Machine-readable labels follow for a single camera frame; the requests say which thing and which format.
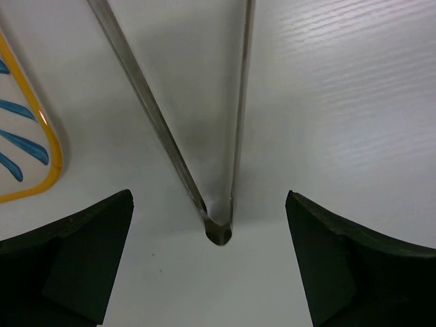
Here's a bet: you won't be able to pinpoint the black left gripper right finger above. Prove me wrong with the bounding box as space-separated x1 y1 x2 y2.
285 191 435 326

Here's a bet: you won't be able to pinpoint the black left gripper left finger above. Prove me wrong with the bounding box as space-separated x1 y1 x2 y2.
1 189 134 326

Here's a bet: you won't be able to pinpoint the metal tongs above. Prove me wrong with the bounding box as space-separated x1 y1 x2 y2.
88 1 256 247

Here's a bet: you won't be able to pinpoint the yellow-rimmed blue-patterned tray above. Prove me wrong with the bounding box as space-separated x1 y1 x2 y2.
1 33 63 203

